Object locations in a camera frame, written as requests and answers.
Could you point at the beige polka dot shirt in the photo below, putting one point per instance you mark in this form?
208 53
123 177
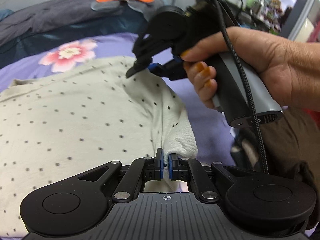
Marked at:
87 129

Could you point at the purple floral bed sheet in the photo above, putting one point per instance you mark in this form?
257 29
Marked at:
200 104

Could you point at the black wire rack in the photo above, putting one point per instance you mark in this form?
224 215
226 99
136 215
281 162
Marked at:
281 17

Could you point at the person's right hand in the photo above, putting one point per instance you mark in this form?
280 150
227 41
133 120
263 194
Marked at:
289 69

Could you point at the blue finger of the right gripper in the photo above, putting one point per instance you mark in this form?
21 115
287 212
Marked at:
139 65
173 69

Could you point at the dark brown garment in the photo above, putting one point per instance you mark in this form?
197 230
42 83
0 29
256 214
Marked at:
291 145

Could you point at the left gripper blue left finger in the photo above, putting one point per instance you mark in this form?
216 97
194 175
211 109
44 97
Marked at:
134 177

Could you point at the red cloth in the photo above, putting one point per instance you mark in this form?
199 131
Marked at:
315 116

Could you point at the grey blanket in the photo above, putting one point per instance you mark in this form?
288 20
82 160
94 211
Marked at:
53 14

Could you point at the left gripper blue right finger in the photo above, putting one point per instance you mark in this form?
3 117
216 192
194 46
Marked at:
197 177

